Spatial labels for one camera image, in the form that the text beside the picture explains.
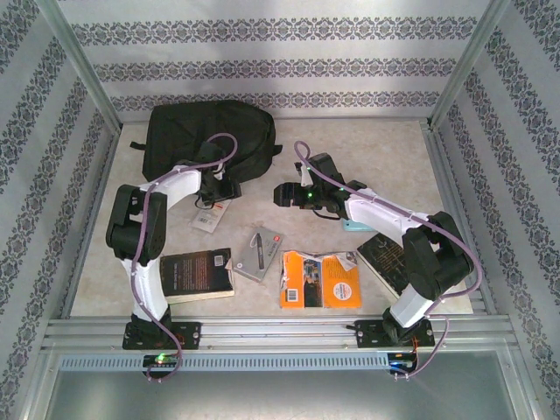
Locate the white red packaged card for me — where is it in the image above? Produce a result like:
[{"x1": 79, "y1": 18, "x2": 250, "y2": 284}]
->
[{"x1": 188, "y1": 199, "x2": 231, "y2": 233}]

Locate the black backpack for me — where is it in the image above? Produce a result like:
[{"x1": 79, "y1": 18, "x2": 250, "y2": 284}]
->
[{"x1": 129, "y1": 100, "x2": 284, "y2": 198}]

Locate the grey marker pen box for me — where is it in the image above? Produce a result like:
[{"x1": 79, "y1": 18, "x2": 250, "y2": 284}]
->
[{"x1": 234, "y1": 226, "x2": 284, "y2": 284}]

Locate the black book gold print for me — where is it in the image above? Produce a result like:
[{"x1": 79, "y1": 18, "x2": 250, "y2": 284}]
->
[{"x1": 356, "y1": 233, "x2": 410, "y2": 298}]

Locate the black paperback book white text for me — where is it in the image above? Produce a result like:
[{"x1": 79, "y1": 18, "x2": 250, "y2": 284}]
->
[{"x1": 159, "y1": 248, "x2": 236, "y2": 305}]

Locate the torn orange paperback book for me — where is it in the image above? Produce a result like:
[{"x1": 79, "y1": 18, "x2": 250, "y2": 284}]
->
[{"x1": 278, "y1": 249, "x2": 363, "y2": 310}]

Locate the left controller circuit board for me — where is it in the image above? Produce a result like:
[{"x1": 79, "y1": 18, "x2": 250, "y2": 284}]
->
[{"x1": 142, "y1": 353, "x2": 180, "y2": 368}]

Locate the controller circuit board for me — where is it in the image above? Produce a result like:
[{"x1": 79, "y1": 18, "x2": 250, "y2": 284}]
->
[
  {"x1": 142, "y1": 353, "x2": 180, "y2": 368},
  {"x1": 388, "y1": 351, "x2": 419, "y2": 374}
]

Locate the right controller circuit board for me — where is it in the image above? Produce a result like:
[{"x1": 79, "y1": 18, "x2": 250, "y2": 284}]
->
[{"x1": 388, "y1": 351, "x2": 419, "y2": 374}]

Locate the grey metal panel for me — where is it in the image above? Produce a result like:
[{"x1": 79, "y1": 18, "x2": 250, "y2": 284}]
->
[{"x1": 25, "y1": 347, "x2": 537, "y2": 420}]

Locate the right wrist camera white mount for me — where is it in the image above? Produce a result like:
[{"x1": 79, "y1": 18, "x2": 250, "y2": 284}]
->
[{"x1": 293, "y1": 160, "x2": 312, "y2": 188}]

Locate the aluminium back rail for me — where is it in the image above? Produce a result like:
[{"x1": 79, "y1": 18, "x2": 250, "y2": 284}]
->
[{"x1": 116, "y1": 114, "x2": 434, "y2": 128}]

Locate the aluminium side rail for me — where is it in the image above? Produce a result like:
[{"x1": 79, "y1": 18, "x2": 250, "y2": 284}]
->
[
  {"x1": 419, "y1": 118, "x2": 500, "y2": 316},
  {"x1": 59, "y1": 122, "x2": 124, "y2": 319}
]

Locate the aluminium mounting rail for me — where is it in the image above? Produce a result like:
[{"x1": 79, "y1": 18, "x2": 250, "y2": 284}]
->
[{"x1": 41, "y1": 317, "x2": 515, "y2": 351}]

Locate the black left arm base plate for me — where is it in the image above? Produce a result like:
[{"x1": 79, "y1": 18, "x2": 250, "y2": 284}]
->
[{"x1": 122, "y1": 321, "x2": 203, "y2": 352}]

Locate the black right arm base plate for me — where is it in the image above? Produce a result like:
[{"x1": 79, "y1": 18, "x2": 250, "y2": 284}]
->
[{"x1": 354, "y1": 318, "x2": 437, "y2": 350}]

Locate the grey slotted cable duct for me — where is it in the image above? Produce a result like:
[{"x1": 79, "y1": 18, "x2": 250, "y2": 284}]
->
[{"x1": 59, "y1": 353, "x2": 390, "y2": 371}]

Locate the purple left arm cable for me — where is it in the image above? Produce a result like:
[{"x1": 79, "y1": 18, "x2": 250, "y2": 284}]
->
[{"x1": 129, "y1": 131, "x2": 240, "y2": 385}]

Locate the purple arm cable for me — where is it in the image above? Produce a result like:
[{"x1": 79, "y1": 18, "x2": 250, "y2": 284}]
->
[
  {"x1": 129, "y1": 131, "x2": 240, "y2": 385},
  {"x1": 292, "y1": 139, "x2": 483, "y2": 382}
]

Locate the aluminium frame post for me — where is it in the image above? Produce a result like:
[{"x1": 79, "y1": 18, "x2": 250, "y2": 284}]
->
[
  {"x1": 427, "y1": 0, "x2": 514, "y2": 129},
  {"x1": 34, "y1": 0, "x2": 123, "y2": 129}
]

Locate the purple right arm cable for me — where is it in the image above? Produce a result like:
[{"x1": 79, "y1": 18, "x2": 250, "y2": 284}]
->
[{"x1": 292, "y1": 139, "x2": 483, "y2": 382}]

